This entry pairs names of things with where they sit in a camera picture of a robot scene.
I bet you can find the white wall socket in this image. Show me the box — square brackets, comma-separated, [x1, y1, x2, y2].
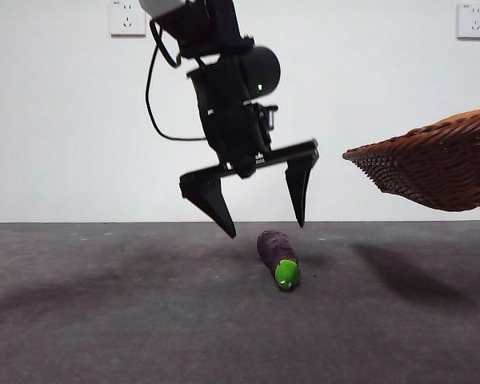
[457, 3, 480, 41]
[110, 0, 147, 39]

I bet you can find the brown wicker basket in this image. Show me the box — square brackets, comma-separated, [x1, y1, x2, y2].
[342, 107, 480, 213]

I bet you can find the purple eggplant with green stem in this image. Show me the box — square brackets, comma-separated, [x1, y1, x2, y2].
[257, 230, 301, 294]

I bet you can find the pale grey camera box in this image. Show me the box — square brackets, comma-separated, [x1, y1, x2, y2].
[138, 0, 185, 20]

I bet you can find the black cable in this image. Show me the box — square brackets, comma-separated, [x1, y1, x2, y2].
[145, 18, 207, 142]

